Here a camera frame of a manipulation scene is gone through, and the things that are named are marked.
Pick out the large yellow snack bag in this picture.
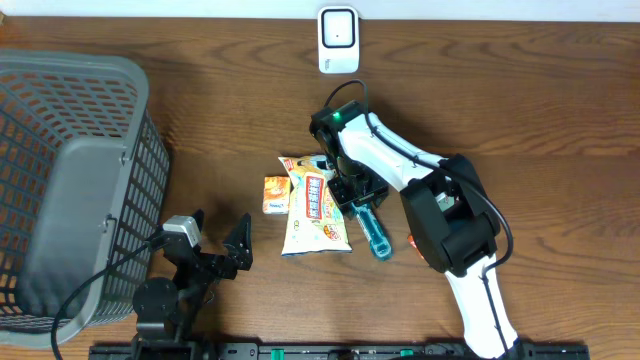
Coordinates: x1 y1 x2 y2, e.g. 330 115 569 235
278 155 352 256

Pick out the teal Listerine mouthwash bottle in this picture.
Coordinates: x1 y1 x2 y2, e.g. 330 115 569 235
352 204 393 261

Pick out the small orange snack box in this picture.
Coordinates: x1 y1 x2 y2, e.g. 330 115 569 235
262 176 291 215

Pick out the red Top chocolate bar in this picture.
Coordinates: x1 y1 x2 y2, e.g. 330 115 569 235
407 234 425 260

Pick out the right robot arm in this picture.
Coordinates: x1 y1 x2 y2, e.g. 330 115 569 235
309 101 518 359

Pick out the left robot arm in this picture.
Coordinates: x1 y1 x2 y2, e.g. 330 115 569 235
131 209 253 359

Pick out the white barcode scanner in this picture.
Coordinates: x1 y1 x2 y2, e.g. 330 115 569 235
317 5 360 74

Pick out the grey plastic shopping basket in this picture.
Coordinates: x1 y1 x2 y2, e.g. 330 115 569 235
1 49 170 348

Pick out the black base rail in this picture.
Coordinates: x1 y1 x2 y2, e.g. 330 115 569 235
89 341 592 360

